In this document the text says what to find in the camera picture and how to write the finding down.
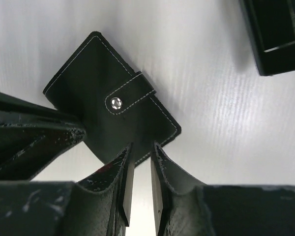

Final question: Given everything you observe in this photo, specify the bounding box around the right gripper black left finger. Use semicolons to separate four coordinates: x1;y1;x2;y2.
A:
0;144;134;236

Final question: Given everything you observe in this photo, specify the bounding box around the black plastic card tray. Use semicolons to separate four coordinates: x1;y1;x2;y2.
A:
239;0;295;76

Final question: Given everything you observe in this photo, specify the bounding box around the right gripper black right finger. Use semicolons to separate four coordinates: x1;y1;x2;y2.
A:
151;142;295;236

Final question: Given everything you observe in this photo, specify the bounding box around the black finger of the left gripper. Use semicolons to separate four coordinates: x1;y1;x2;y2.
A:
0;92;86;181

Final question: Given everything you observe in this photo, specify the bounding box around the black leather card holder wallet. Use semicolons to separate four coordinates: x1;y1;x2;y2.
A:
43;31;181;165

